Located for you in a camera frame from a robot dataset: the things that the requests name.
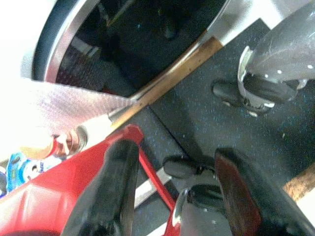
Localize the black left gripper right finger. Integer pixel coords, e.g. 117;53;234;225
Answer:
214;147;302;236

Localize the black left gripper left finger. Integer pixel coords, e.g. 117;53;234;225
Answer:
62;140;140;236

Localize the white washing machine body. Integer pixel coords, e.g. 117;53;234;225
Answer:
206;0;300;47

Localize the red plastic laundry basket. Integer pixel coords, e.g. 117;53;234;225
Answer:
0;123;183;236

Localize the black speckled rubber mat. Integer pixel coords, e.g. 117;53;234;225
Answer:
108;18;315;236

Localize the pale pink knitted cloth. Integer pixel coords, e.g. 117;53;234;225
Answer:
21;78;135;135

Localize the blue printed detergent pack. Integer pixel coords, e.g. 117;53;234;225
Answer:
0;151;51;195

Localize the brown wooden strip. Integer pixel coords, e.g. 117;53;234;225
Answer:
108;36;221;133

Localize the round chrome washer door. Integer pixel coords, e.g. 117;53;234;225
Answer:
31;0;233;99

